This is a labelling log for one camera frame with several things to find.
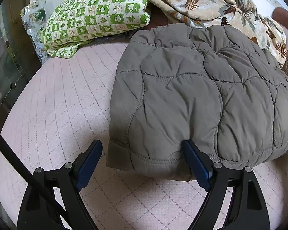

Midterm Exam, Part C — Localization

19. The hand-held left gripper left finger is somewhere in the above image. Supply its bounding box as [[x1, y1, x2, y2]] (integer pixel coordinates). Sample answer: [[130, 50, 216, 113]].
[[17, 139, 103, 230]]

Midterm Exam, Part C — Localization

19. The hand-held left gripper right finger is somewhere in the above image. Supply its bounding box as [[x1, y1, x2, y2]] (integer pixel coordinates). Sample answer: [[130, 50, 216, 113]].
[[183, 139, 270, 230]]

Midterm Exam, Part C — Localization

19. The grey quilted jacket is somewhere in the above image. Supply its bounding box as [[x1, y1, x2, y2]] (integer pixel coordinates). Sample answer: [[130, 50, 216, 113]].
[[106, 25, 288, 182]]

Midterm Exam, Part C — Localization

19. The pink quilted bed sheet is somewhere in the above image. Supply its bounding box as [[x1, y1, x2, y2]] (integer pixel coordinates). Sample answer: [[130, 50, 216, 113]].
[[0, 41, 288, 230]]

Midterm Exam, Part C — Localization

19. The dark glass cabinet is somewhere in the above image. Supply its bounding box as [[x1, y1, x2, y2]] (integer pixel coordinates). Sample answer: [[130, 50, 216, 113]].
[[0, 0, 44, 130]]

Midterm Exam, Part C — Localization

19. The green checkered pillow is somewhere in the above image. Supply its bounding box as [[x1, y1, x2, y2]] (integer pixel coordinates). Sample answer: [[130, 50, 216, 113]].
[[39, 0, 151, 59]]

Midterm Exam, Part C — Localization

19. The brown pillow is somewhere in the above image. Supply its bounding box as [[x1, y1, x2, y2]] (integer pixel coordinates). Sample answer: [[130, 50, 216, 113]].
[[147, 6, 175, 30]]

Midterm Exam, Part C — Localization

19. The clear plastic bag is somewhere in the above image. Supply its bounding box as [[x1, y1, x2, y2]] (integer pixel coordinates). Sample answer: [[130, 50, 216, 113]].
[[20, 0, 51, 65]]

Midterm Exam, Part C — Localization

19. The floral beige blanket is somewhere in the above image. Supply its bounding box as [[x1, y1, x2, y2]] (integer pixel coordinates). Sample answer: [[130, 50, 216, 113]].
[[116, 0, 288, 65]]

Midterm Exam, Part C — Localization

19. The black cable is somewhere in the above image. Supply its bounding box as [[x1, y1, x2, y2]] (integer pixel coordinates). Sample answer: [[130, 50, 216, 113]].
[[0, 122, 68, 221]]

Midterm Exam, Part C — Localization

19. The brown sofa frame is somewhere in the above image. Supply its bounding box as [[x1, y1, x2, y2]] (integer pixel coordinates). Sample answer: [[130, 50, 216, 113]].
[[272, 7, 288, 55]]

